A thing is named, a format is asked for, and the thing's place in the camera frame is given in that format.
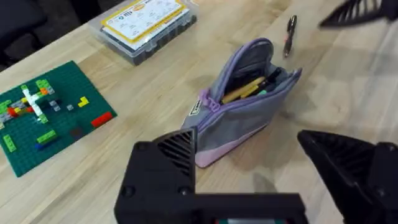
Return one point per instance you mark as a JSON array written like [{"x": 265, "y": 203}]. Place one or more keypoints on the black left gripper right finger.
[{"x": 348, "y": 174}]

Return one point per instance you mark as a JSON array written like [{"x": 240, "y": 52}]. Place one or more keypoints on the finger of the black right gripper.
[{"x": 354, "y": 14}]

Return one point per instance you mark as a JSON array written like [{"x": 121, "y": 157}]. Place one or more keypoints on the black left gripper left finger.
[{"x": 157, "y": 180}]

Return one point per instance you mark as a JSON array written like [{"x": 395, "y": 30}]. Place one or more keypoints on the purple and grey zip bag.
[{"x": 236, "y": 124}]

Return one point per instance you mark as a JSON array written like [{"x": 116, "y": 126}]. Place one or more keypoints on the black pen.
[{"x": 289, "y": 35}]

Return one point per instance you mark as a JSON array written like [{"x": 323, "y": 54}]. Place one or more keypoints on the green board with toy blocks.
[{"x": 46, "y": 121}]

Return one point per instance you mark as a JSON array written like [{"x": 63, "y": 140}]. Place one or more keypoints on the clear box with yellow label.
[{"x": 143, "y": 26}]

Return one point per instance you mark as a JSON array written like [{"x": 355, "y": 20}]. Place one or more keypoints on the black chair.
[{"x": 18, "y": 28}]

